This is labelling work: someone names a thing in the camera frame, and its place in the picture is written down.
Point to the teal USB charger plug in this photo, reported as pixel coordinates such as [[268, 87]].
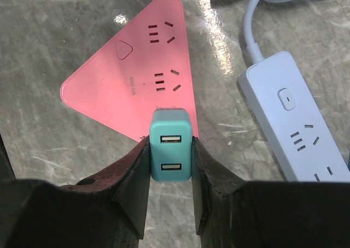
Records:
[[170, 137]]

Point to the pink triangular power strip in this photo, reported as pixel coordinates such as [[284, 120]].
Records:
[[144, 67]]

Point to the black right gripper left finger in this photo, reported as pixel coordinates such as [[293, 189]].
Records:
[[106, 209]]

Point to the light blue power strip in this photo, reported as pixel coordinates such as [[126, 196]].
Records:
[[291, 121]]

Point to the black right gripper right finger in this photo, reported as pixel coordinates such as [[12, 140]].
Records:
[[232, 212]]

